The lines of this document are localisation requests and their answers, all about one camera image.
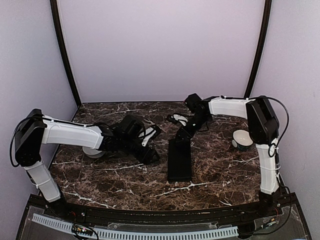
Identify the white ceramic bowl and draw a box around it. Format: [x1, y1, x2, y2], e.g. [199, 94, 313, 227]
[82, 147, 106, 159]

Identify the black zippered tool case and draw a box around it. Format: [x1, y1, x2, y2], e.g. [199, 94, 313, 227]
[167, 139, 192, 183]

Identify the right black frame post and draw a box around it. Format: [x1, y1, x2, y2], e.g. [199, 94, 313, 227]
[244, 0, 273, 98]

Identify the black front rail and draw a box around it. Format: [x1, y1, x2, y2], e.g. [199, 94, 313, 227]
[27, 193, 298, 227]

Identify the left black frame post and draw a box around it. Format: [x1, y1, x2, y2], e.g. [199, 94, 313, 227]
[49, 0, 82, 108]

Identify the teal white cup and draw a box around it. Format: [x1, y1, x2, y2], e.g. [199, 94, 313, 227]
[231, 129, 253, 151]

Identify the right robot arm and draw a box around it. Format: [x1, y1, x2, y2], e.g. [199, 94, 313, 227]
[167, 93, 283, 217]

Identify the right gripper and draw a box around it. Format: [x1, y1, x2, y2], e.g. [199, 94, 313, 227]
[174, 113, 211, 144]

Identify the black frame post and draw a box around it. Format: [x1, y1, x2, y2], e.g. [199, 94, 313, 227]
[244, 0, 273, 98]
[49, 0, 82, 108]

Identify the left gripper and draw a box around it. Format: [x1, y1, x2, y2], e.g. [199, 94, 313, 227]
[120, 136, 161, 166]

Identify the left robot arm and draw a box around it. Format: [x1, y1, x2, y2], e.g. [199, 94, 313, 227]
[9, 108, 162, 218]

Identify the white slotted cable duct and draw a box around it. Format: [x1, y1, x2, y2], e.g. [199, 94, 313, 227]
[31, 213, 239, 240]

